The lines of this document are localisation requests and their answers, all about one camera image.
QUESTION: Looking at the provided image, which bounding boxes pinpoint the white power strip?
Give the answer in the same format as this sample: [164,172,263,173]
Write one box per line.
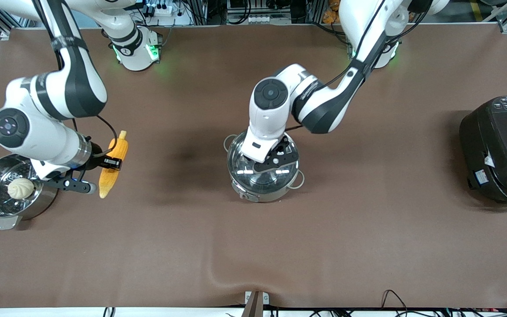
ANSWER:
[247,15,292,25]

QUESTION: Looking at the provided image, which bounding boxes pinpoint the glass lid with copper knob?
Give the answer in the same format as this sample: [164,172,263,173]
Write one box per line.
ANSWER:
[228,132,299,193]

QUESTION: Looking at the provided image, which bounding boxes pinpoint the black looped cable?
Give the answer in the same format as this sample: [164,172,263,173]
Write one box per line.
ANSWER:
[381,289,409,311]

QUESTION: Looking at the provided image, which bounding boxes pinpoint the power strip with plugs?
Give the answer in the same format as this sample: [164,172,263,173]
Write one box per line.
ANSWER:
[141,0,192,26]

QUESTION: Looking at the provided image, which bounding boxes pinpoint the black rice cooker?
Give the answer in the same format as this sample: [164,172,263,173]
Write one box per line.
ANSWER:
[459,96,507,208]

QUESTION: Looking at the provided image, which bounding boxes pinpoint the brown table mat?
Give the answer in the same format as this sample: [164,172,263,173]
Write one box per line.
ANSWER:
[0,24,507,309]

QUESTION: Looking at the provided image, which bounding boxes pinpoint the yellow corn cob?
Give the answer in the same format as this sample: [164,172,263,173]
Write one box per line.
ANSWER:
[99,130,129,199]

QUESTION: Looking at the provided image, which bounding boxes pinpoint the metal clamp bracket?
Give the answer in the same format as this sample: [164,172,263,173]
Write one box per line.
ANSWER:
[241,291,270,317]

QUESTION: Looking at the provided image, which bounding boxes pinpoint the white steamed bun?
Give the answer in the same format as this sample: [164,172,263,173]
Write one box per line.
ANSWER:
[7,178,35,200]

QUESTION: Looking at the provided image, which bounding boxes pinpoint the bag of orange snacks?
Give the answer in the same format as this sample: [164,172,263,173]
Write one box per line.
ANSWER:
[322,0,343,25]

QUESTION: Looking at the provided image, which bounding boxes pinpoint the steel pot with loop handles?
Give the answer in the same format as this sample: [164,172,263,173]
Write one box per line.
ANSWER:
[224,132,305,203]

